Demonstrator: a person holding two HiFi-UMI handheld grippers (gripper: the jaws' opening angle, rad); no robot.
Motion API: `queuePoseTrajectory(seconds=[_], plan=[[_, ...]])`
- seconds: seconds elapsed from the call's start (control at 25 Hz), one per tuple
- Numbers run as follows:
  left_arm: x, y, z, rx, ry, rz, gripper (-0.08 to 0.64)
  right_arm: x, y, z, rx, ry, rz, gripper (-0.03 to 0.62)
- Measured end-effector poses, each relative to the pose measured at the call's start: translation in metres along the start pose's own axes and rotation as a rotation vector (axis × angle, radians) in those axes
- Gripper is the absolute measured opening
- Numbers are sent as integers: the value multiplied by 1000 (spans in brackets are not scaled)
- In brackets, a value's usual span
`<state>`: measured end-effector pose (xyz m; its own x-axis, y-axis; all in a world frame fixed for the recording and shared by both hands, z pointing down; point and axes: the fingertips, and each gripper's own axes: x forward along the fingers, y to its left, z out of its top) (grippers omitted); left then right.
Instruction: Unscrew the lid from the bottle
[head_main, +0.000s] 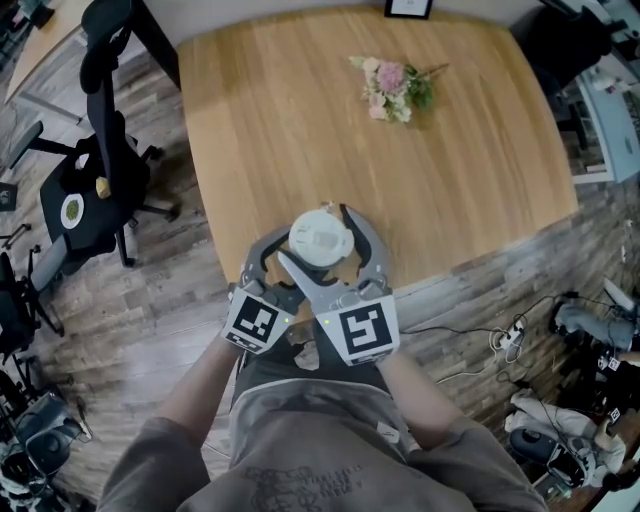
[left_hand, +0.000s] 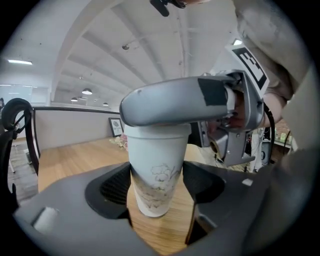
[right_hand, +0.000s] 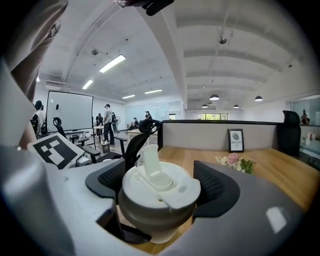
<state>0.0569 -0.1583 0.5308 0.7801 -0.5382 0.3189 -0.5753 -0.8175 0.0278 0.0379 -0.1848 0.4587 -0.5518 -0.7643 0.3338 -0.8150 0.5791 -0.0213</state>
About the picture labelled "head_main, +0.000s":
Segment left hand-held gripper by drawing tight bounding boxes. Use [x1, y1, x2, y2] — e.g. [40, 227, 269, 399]
[222, 225, 307, 356]

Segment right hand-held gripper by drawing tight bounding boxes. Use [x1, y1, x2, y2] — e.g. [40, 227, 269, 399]
[276, 202, 402, 368]

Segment white plastic cup lid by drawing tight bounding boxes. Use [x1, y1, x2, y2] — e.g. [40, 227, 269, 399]
[288, 200, 357, 266]

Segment person's right forearm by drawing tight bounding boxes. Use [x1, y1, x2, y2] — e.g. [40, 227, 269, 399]
[374, 349, 467, 452]

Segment person's left forearm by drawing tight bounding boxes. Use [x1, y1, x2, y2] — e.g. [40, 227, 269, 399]
[154, 334, 242, 437]

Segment person's shoe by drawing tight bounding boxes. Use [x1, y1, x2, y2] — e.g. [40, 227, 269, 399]
[293, 343, 322, 372]

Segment person's dark shorts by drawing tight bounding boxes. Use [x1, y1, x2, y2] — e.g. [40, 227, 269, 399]
[232, 319, 395, 402]

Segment wooden table with white legs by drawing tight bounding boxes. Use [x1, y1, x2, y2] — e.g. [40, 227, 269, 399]
[177, 4, 581, 322]

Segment white power strip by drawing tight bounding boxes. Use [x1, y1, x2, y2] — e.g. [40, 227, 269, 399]
[492, 319, 527, 352]

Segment white plate with greens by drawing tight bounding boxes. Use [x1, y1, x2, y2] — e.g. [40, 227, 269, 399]
[60, 193, 86, 231]

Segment pink and white flower bouquet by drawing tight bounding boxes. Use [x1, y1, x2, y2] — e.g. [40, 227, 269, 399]
[348, 54, 450, 125]

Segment person's gray t-shirt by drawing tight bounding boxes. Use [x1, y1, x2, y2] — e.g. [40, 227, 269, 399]
[97, 377, 550, 512]

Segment dark side divider panel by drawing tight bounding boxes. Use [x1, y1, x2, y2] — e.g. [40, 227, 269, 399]
[130, 0, 182, 92]

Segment long wooden desk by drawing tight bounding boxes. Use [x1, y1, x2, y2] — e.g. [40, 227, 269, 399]
[4, 0, 96, 104]

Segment black cable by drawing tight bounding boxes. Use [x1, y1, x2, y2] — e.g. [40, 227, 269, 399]
[399, 293, 577, 337]

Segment white cable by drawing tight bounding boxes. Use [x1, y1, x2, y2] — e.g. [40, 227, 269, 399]
[434, 344, 502, 385]

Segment black picture frame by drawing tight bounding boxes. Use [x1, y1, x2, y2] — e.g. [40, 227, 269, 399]
[383, 0, 435, 21]

